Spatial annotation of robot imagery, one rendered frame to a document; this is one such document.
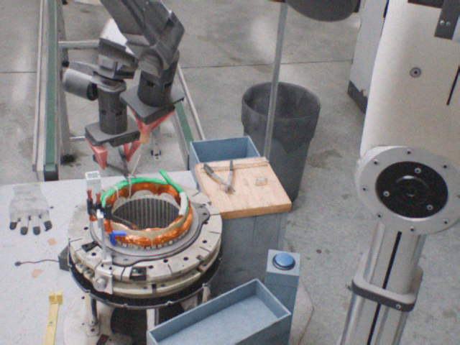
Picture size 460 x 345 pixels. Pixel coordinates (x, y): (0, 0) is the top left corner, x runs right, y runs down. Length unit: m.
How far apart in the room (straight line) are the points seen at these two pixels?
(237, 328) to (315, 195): 2.12
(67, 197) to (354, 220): 1.68
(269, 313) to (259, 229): 0.29
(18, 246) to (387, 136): 1.17
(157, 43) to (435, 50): 0.39
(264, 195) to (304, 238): 1.55
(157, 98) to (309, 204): 2.21
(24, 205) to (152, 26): 1.06
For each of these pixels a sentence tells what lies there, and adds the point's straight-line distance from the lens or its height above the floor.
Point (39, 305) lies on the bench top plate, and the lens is 1.59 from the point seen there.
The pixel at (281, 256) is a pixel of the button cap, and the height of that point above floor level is 1.04.
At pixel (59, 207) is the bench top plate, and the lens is 1.87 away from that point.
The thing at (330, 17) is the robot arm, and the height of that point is 1.71.
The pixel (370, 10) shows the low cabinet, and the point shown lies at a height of 0.63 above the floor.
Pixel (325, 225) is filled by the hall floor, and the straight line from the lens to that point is 3.07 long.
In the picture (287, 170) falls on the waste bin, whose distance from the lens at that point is 2.97.
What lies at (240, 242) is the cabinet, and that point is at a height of 0.96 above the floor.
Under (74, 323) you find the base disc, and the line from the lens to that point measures 1.51.
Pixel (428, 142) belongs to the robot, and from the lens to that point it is 0.84.
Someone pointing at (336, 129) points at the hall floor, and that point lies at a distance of 3.87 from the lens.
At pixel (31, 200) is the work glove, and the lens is 1.87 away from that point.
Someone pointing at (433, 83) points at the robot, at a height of 1.61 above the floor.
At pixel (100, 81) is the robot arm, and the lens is 1.24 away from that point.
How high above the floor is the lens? 1.93
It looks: 35 degrees down
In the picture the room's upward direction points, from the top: 5 degrees clockwise
